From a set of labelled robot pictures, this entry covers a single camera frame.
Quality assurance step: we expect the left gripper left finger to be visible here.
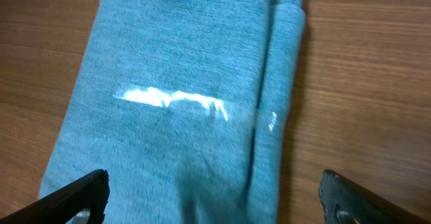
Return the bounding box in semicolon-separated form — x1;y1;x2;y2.
1;169;110;224

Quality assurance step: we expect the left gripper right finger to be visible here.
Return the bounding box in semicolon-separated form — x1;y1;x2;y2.
319;170;430;224

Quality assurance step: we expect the blue denim cloth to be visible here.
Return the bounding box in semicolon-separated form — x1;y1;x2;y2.
39;0;305;223

